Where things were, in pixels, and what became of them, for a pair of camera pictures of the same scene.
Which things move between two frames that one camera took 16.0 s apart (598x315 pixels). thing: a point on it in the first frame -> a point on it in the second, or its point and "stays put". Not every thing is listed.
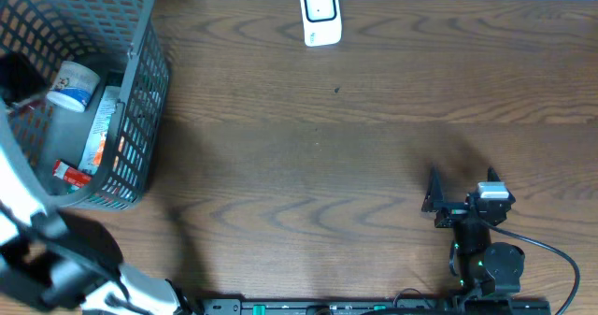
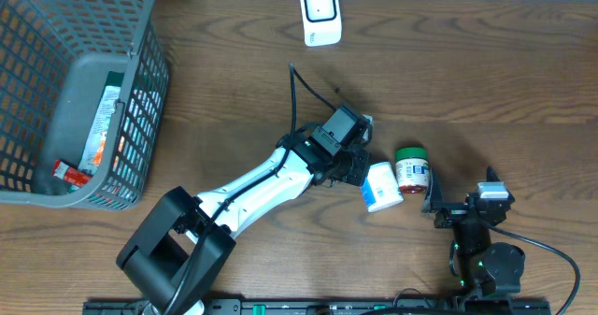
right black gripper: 453,211 stays put
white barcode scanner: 320,13 stays put
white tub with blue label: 75,87 -> 380,188
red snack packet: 78,178 stays put
